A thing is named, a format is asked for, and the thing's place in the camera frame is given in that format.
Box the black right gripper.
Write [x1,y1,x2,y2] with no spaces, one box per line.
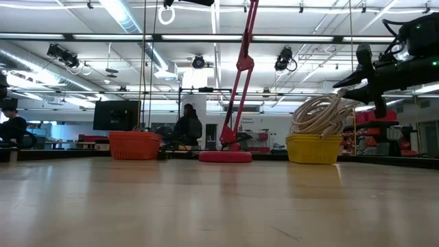
[332,43,439,119]

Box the brass vertical pole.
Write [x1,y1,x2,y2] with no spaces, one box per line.
[137,0,147,132]
[348,0,357,156]

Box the shelf with red bins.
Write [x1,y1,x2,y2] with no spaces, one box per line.
[334,109,401,157]

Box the black ceiling spotlight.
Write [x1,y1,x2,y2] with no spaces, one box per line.
[191,54,206,69]
[274,47,298,72]
[47,43,80,69]

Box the yellow plastic basket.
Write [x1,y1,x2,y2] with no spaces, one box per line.
[285,133,343,165]

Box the white sign board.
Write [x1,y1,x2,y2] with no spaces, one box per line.
[239,113,302,150]

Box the red desk lamp stand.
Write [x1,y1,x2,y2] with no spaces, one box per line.
[198,0,260,163]

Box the person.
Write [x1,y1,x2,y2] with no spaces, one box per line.
[0,108,28,145]
[173,103,203,147]

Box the black overhead light bar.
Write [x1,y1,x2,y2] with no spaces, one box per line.
[0,32,395,44]

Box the orange plastic basket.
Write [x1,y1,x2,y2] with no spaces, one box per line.
[108,130,163,161]

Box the black monitor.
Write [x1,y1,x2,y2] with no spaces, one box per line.
[93,99,142,132]

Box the black mounted device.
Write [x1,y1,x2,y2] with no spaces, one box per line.
[0,68,19,111]

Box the white hanging cable loop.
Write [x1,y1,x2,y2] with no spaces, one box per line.
[157,5,176,25]

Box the black lamp power cord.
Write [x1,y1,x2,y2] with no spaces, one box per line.
[156,139,200,161]

